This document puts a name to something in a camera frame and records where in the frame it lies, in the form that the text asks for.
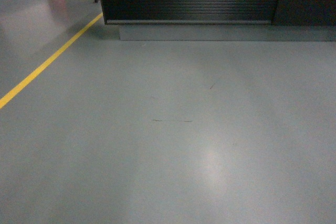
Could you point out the black checkout counter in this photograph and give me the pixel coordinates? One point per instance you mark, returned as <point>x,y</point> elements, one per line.
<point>222,20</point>

